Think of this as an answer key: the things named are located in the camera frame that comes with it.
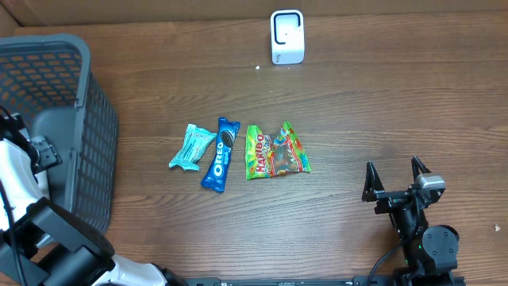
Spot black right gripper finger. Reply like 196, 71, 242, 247
411, 156, 431, 181
363, 160, 384, 199

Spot green Haribo gummy bag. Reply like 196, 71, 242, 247
245, 121, 311, 180

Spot teal snack packet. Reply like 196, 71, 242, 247
168, 124, 217, 171

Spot blue Oreo cookie pack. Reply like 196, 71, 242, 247
201, 117, 241, 193

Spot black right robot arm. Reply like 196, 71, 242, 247
357, 157, 466, 286

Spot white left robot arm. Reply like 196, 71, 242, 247
1, 113, 186, 286

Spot white barcode scanner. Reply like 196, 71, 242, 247
270, 10, 305, 65

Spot grey plastic mesh basket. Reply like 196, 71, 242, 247
1, 34, 119, 233

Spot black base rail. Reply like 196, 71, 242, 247
182, 276, 466, 286

